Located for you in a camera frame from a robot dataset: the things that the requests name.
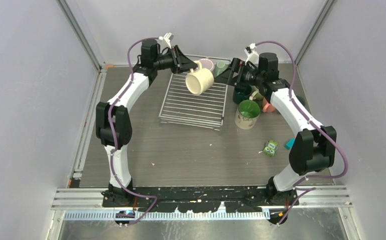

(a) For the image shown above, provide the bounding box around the aluminium front rail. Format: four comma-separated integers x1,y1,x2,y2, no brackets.
51,185,353,224

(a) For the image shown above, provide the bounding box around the light green mug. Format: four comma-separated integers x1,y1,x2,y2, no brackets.
249,86,263,101

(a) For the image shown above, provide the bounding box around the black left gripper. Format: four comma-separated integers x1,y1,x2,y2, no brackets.
153,45,198,75

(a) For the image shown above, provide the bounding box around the salmon pink mug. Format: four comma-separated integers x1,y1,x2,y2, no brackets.
262,98,276,113

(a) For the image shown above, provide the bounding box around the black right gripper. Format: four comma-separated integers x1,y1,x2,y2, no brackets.
215,57,264,90

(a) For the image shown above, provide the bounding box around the green toy monster block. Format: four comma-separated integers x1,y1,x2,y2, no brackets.
263,140,278,157

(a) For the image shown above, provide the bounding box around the small sage green cup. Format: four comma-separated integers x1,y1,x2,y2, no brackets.
213,61,227,77

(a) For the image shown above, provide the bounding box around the dark teal mug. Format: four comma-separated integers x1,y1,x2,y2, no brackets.
232,85,252,105

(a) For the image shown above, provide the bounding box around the cream mug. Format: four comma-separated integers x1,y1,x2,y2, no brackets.
235,100,261,130
185,60,214,96

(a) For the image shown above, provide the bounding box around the metal wire dish rack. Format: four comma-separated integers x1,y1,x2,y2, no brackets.
159,72,228,131

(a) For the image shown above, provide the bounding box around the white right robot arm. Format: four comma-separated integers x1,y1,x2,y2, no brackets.
215,52,336,205

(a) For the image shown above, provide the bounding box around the teal toy block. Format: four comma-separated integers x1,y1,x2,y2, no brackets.
284,138,295,150

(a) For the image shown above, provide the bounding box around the cream mug back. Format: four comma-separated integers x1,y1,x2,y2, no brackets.
185,60,214,96

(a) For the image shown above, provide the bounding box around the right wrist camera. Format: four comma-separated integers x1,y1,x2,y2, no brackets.
244,43,259,64

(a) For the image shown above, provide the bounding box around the mauve pink mug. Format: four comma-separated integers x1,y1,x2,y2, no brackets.
199,58,215,72

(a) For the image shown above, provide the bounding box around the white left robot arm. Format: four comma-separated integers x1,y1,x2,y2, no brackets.
95,37,198,207

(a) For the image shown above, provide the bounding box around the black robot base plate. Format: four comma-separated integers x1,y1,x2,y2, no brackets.
101,186,297,213

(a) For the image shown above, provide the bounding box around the cream mug front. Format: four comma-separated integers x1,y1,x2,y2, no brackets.
235,100,261,130

